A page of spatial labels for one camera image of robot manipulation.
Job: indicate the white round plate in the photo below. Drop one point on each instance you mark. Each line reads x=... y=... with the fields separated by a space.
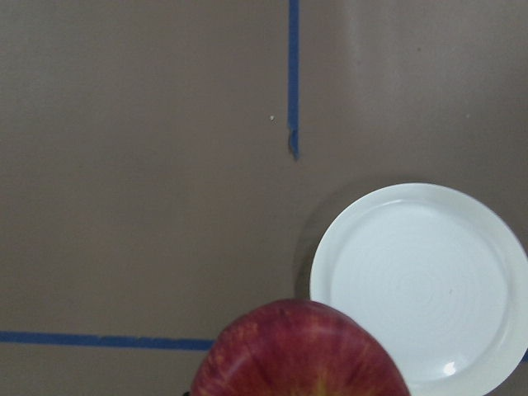
x=437 y=278

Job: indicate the brown paper table cover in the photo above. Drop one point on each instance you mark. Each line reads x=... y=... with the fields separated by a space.
x=147 y=187

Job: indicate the red yellow apple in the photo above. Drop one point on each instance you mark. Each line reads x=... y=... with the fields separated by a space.
x=297 y=347

